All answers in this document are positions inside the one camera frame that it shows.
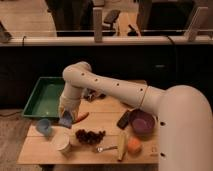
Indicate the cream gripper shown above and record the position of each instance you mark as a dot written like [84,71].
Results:
[70,105]

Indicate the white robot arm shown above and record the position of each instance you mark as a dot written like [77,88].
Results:
[185,117]

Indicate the green plastic tray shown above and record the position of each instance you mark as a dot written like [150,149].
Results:
[44,99]

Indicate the orange carrot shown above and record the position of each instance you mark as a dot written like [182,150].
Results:
[81,117]

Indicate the light blue cup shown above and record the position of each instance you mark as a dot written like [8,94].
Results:
[43,126]

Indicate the white paper cup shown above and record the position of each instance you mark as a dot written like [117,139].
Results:
[61,142]

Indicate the bunch of dark grapes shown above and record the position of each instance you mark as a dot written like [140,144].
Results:
[89,137]

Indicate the wooden table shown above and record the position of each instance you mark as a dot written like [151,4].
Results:
[77,145]

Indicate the metal spoon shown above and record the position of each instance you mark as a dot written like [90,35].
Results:
[101,149]

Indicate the yellow banana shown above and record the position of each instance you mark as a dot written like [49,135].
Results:
[121,145]

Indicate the purple bowl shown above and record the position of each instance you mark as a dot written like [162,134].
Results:
[141,122]

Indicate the orange fruit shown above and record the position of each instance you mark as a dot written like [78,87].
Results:
[134,145]

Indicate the black office chair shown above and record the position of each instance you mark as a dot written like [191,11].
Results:
[110,19]

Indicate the white horizontal rail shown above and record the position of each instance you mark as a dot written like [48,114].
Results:
[107,41]

